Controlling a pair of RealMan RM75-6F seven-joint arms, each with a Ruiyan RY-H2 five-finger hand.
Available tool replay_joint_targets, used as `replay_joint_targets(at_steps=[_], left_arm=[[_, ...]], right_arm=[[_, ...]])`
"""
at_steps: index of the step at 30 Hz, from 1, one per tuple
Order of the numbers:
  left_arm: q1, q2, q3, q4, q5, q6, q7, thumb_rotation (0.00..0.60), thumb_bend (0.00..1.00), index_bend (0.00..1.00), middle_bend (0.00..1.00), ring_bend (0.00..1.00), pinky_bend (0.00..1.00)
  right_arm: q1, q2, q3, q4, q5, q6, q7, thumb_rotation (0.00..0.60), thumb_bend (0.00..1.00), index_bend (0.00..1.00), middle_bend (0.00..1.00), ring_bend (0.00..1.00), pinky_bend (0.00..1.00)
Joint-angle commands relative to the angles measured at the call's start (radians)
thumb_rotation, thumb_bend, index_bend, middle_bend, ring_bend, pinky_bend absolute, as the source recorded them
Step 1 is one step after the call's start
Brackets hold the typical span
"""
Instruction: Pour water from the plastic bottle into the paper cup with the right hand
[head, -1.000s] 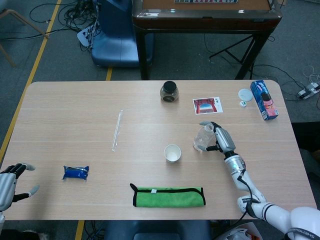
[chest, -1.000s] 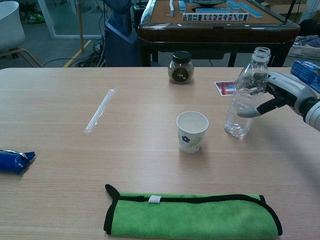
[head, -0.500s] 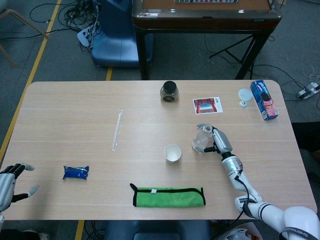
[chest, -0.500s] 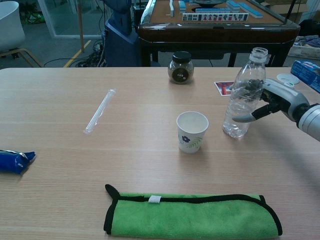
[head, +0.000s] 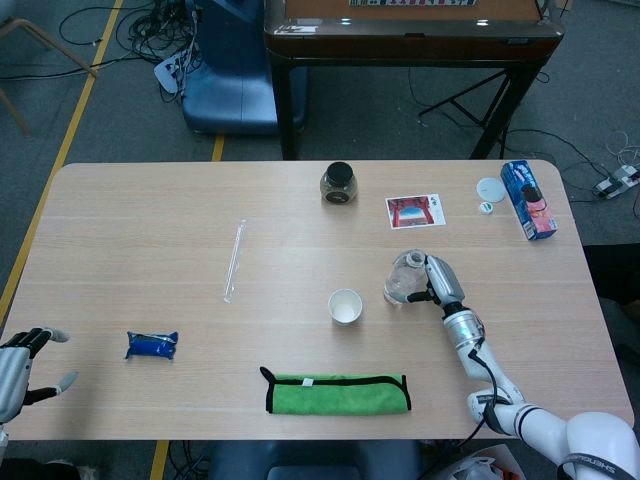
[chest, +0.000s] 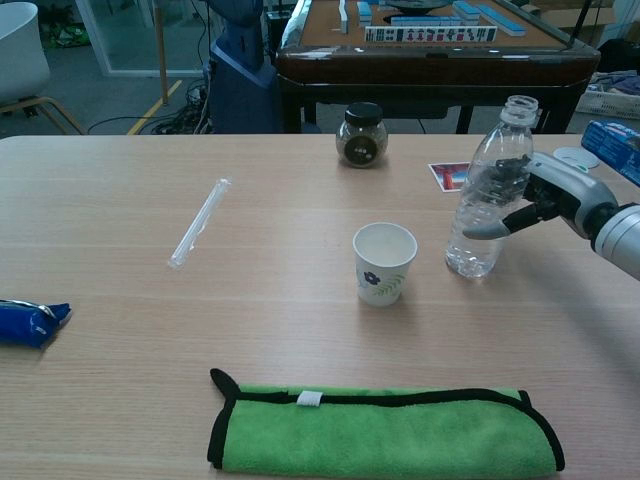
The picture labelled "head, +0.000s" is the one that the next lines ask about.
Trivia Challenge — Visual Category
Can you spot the transparent plastic bottle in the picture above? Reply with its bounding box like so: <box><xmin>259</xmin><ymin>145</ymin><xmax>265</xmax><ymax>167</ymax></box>
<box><xmin>382</xmin><ymin>248</ymin><xmax>430</xmax><ymax>307</ymax></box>

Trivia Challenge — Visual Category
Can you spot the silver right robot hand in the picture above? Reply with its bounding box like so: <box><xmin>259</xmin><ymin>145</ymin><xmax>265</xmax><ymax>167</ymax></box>
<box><xmin>405</xmin><ymin>253</ymin><xmax>467</xmax><ymax>307</ymax></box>

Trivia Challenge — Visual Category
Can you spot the dark wooden mahjong table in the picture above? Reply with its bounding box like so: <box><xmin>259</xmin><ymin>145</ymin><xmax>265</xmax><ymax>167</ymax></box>
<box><xmin>263</xmin><ymin>0</ymin><xmax>566</xmax><ymax>161</ymax></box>

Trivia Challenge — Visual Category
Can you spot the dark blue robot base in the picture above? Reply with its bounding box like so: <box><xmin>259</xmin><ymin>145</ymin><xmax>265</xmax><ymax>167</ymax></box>
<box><xmin>207</xmin><ymin>439</ymin><xmax>424</xmax><ymax>480</ymax></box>

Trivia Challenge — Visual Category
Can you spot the blue cookie box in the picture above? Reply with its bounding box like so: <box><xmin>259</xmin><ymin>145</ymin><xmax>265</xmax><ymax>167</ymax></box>
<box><xmin>500</xmin><ymin>160</ymin><xmax>559</xmax><ymax>243</ymax></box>

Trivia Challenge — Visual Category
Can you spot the black floor cable bundle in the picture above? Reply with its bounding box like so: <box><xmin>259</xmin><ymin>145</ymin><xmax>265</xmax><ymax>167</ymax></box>
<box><xmin>59</xmin><ymin>0</ymin><xmax>201</xmax><ymax>104</ymax></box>

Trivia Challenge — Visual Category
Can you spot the blue snack packet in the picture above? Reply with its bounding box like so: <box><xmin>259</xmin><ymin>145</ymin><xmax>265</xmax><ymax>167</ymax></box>
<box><xmin>124</xmin><ymin>330</ymin><xmax>180</xmax><ymax>362</ymax></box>

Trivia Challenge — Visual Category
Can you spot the red picture postcard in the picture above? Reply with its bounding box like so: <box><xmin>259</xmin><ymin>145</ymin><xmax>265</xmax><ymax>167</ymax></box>
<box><xmin>384</xmin><ymin>193</ymin><xmax>447</xmax><ymax>231</ymax></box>

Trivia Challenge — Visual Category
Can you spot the blue machine base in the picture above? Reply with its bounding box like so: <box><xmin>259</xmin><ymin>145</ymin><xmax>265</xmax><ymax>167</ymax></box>
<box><xmin>180</xmin><ymin>0</ymin><xmax>307</xmax><ymax>137</ymax></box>

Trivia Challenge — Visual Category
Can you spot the white round flat lid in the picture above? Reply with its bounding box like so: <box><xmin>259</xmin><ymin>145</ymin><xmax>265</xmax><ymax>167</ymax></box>
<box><xmin>475</xmin><ymin>178</ymin><xmax>508</xmax><ymax>204</ymax></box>

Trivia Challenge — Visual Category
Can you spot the green microfibre cloth black trim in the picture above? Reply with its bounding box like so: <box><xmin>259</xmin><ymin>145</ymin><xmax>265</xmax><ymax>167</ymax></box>
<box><xmin>259</xmin><ymin>366</ymin><xmax>413</xmax><ymax>416</ymax></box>

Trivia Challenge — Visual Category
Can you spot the white chair with wooden legs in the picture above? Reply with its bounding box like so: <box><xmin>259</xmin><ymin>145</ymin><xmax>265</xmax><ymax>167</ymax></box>
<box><xmin>0</xmin><ymin>18</ymin><xmax>100</xmax><ymax>136</ymax></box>

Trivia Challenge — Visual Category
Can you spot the floral print paper cup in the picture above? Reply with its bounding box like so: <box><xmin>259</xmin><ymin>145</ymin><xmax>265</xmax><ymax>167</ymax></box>
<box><xmin>327</xmin><ymin>288</ymin><xmax>363</xmax><ymax>329</ymax></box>

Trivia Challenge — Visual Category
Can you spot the glass jar with black lid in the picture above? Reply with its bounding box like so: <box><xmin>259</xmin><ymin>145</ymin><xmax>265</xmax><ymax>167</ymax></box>
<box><xmin>318</xmin><ymin>161</ymin><xmax>359</xmax><ymax>206</ymax></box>

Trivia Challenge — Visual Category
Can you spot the grey floor power strip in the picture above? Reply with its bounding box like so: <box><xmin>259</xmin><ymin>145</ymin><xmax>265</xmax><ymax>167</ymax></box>
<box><xmin>593</xmin><ymin>166</ymin><xmax>640</xmax><ymax>197</ymax></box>

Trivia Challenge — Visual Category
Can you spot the white floor power strip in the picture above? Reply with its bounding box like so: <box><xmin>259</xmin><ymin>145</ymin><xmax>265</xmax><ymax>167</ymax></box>
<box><xmin>153</xmin><ymin>48</ymin><xmax>190</xmax><ymax>95</ymax></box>

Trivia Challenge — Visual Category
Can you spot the white plastic bag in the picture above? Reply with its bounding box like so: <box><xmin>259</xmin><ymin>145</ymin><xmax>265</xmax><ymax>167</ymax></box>
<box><xmin>429</xmin><ymin>442</ymin><xmax>526</xmax><ymax>480</ymax></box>

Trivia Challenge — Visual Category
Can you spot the clear wrapped drinking straw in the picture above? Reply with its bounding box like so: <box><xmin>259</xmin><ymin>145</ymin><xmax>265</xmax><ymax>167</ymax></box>
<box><xmin>223</xmin><ymin>217</ymin><xmax>248</xmax><ymax>304</ymax></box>

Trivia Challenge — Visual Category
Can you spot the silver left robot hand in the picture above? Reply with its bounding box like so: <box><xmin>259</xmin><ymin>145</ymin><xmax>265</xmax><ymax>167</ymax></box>
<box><xmin>0</xmin><ymin>327</ymin><xmax>80</xmax><ymax>424</ymax></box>

